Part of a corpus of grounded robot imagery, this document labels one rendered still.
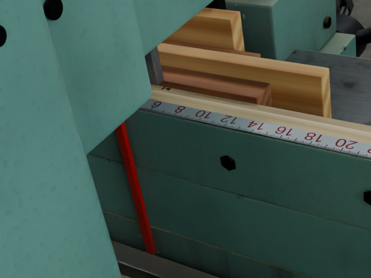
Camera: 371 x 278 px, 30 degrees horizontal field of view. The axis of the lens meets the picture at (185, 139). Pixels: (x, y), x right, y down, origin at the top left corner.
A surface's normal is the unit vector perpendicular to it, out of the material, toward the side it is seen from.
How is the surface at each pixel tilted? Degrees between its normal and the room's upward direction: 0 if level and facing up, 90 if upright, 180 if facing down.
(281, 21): 90
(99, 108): 90
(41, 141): 90
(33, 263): 90
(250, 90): 0
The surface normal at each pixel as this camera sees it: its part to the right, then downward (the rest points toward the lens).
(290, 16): 0.83, 0.19
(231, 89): -0.15, -0.82
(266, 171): -0.54, 0.54
